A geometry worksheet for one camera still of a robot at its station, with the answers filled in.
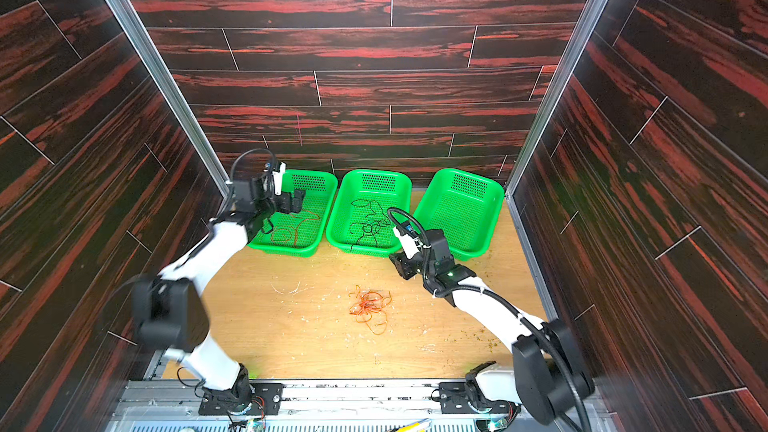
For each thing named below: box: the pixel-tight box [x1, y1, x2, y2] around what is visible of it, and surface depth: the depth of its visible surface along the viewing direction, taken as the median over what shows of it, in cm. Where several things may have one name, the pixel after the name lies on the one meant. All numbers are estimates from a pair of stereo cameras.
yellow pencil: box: [390, 418, 432, 432], surface depth 72 cm
